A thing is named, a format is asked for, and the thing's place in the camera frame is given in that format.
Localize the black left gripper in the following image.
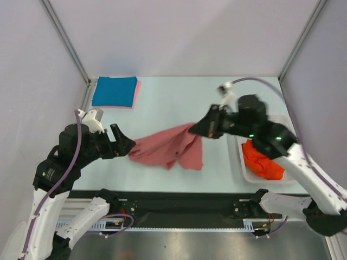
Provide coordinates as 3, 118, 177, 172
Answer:
78, 122, 136, 166

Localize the salmon pink t shirt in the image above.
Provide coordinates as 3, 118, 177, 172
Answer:
128, 123, 203, 171

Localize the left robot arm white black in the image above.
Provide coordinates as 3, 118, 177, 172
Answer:
18, 122, 136, 259

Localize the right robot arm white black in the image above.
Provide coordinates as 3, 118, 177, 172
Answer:
189, 95, 346, 237

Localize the folded blue t shirt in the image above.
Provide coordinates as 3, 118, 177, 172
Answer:
92, 76, 138, 107

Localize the white plastic basket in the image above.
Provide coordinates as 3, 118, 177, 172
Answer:
235, 113, 297, 185

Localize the folded light pink t shirt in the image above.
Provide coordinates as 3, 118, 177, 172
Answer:
96, 80, 142, 109

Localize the orange t shirt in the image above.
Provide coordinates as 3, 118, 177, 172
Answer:
241, 139, 285, 180

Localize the white round object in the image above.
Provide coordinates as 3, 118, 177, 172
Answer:
1, 222, 27, 260

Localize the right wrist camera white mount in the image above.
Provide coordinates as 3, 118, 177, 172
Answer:
216, 81, 237, 111

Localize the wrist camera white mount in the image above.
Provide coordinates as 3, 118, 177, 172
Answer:
216, 81, 237, 111
78, 108, 105, 133

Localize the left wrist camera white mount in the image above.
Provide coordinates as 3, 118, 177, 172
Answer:
78, 108, 105, 133

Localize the left aluminium frame post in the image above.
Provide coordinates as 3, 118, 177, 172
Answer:
37, 0, 92, 86

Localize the aluminium frame post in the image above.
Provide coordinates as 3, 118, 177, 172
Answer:
278, 0, 329, 82
37, 0, 92, 86

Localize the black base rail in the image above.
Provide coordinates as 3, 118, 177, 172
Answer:
69, 189, 282, 229

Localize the white cable duct strip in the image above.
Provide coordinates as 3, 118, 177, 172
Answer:
56, 218, 288, 233

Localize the right aluminium frame post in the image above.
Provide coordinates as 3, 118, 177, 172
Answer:
278, 0, 329, 82

